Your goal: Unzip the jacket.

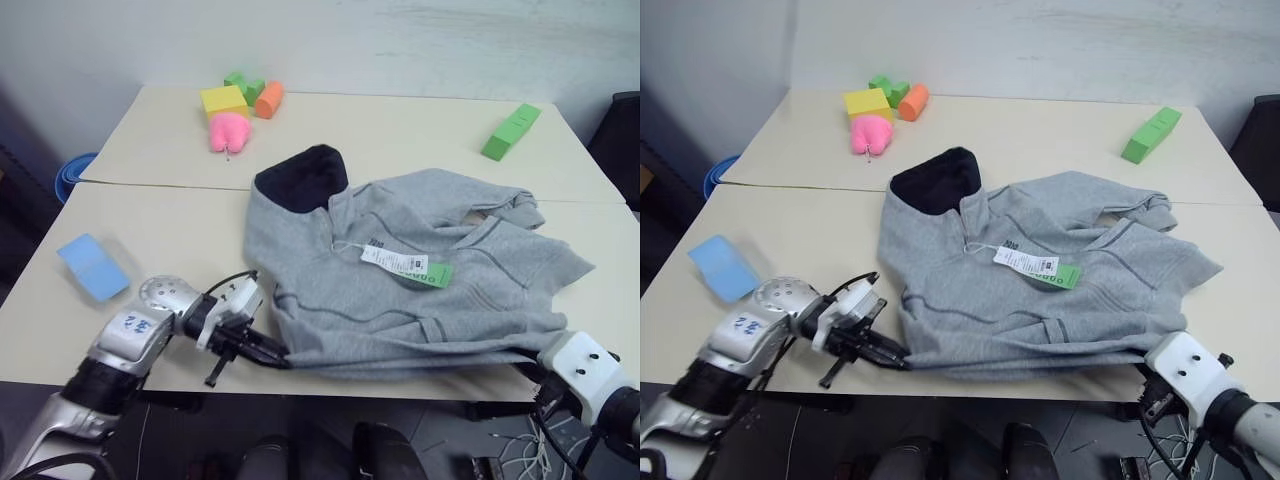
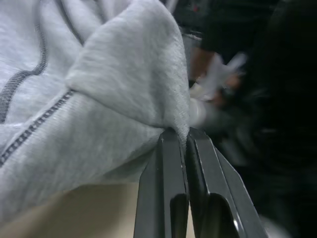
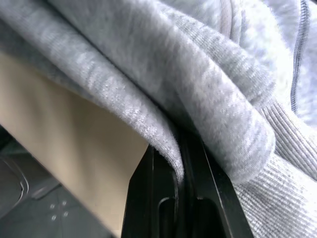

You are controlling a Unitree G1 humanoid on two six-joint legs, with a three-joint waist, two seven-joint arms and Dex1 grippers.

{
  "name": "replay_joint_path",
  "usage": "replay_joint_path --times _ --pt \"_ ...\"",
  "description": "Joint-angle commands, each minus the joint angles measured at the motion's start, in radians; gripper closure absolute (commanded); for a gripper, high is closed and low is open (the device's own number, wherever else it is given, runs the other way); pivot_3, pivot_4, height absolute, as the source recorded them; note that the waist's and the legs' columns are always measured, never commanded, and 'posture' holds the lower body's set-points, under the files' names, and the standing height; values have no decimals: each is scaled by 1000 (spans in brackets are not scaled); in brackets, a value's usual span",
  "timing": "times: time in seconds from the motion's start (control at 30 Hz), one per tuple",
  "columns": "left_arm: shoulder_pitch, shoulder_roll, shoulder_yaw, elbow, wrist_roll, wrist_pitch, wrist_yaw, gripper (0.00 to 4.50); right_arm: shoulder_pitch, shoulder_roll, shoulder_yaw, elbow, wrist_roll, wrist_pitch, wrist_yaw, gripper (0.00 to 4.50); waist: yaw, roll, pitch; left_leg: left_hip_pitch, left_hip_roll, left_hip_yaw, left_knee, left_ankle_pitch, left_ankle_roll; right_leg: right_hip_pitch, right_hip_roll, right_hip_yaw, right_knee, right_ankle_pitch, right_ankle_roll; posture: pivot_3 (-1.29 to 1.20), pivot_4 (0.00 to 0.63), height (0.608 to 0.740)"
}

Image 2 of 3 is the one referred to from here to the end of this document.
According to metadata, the light grey zip jacket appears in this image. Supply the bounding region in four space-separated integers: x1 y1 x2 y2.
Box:
0 0 192 220

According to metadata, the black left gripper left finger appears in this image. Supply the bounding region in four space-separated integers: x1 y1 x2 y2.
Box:
133 129 191 238

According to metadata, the white crumpled sheet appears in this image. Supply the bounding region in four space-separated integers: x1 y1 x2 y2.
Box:
190 53 249 102

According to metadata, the person in dark clothing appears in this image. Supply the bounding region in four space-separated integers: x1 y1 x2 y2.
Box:
170 0 317 224

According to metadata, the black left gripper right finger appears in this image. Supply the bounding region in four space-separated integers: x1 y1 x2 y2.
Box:
185 128 269 238

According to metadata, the white rounded object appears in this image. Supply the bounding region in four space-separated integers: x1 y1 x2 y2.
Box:
190 98 208 126

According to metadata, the person's bare hand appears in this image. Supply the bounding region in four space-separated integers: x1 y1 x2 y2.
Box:
192 46 215 79

